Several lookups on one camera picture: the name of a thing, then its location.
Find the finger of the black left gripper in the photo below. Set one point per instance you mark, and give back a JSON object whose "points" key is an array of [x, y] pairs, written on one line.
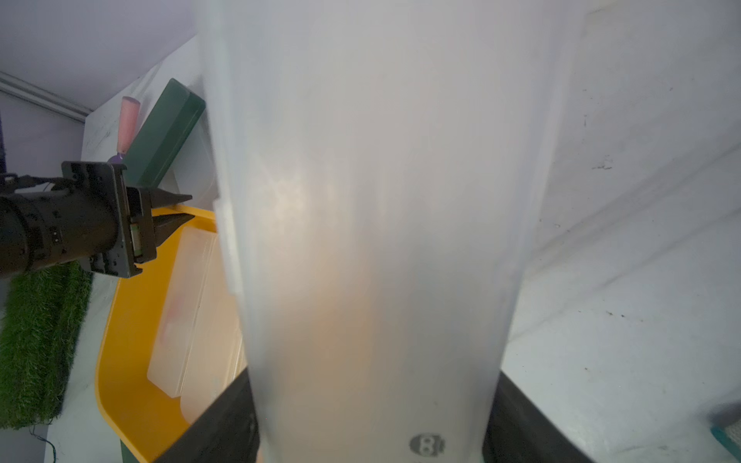
{"points": [[166, 225], [163, 199]]}

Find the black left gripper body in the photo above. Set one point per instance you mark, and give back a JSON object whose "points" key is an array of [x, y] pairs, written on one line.
{"points": [[87, 215]]}

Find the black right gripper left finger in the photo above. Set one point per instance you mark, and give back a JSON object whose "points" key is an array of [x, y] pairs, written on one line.
{"points": [[227, 431]]}

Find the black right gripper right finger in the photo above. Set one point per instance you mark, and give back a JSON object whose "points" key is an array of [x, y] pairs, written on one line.
{"points": [[517, 431]]}

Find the yellow plastic tray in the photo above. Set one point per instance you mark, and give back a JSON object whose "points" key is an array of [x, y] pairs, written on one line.
{"points": [[146, 420]]}

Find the clear pencil case pink pen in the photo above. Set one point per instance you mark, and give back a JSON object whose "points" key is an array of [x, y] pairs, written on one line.
{"points": [[181, 305]]}

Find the green pencil case back angled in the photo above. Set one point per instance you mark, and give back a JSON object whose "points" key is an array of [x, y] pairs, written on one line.
{"points": [[162, 135]]}

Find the purple pink garden trowel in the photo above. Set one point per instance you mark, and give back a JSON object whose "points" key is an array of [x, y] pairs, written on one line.
{"points": [[128, 120]]}

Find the green artificial grass mat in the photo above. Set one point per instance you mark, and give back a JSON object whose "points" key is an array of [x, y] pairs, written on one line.
{"points": [[43, 315]]}

